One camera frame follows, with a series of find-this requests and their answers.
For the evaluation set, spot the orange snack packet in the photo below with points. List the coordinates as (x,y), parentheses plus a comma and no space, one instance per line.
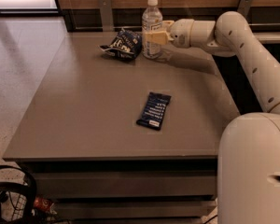
(44,205)

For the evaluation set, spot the dark blue snack bar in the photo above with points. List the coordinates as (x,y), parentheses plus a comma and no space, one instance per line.
(153,112)

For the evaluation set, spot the blue chip bag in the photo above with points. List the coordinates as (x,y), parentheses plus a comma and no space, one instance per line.
(126,45)

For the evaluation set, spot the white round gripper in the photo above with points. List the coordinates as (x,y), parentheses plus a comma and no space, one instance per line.
(181,33)

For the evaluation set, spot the grey drawer cabinet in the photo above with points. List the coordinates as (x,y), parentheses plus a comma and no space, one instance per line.
(79,137)

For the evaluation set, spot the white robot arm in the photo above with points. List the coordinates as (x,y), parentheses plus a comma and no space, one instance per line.
(248,161)

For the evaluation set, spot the clear plastic water bottle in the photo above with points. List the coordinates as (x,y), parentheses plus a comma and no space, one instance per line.
(151,20)

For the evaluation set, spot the right metal bracket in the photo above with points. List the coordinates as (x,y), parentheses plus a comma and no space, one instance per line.
(244,7)

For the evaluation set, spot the left metal bracket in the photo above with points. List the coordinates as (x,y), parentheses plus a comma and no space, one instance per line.
(106,13)

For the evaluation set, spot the metal bracket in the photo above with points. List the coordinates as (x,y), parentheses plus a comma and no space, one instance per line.
(106,13)
(244,7)

